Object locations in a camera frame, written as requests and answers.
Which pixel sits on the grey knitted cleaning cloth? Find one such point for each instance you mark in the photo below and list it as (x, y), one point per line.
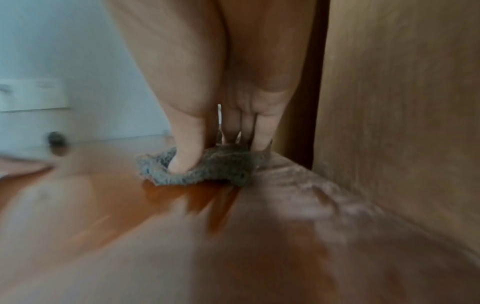
(221, 166)

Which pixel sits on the small dark round object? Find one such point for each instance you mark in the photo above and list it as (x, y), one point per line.
(57, 139)

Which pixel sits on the person's right hand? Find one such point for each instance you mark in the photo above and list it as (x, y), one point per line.
(232, 53)

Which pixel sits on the wooden cabinet side panel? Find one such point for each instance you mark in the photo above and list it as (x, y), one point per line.
(405, 112)

